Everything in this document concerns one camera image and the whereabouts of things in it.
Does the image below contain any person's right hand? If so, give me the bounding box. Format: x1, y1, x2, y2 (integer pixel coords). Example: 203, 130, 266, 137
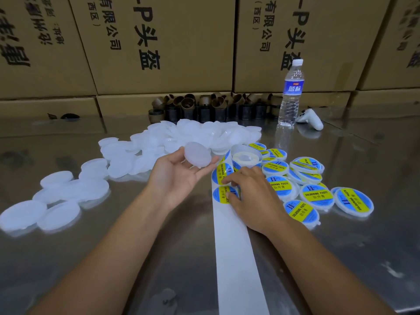
223, 166, 291, 237

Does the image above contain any person's left hand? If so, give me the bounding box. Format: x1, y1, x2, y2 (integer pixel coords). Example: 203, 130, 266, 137
146, 146, 221, 210

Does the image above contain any pile of white plastic lids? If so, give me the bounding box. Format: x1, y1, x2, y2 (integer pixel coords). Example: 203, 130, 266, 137
0, 119, 263, 234

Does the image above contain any sticker roll with backing strip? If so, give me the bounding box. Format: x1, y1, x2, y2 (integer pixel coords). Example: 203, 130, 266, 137
211, 144, 271, 315

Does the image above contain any person's left forearm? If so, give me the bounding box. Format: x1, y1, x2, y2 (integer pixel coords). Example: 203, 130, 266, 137
29, 192, 168, 315

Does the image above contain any person's right forearm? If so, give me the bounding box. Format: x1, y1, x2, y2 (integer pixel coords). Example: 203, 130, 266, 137
268, 220, 398, 315

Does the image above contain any row of dark cardboard tubes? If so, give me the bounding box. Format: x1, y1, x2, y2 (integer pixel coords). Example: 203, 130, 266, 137
148, 94, 283, 123

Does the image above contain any white handheld controller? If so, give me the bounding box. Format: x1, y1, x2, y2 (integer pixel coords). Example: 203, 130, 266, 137
295, 108, 324, 131

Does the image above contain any clear plastic water bottle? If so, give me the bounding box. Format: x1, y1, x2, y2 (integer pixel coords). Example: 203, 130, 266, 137
277, 59, 305, 129

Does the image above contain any stack of brown cardboard boxes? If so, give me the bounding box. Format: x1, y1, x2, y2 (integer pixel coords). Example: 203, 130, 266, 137
0, 0, 420, 117

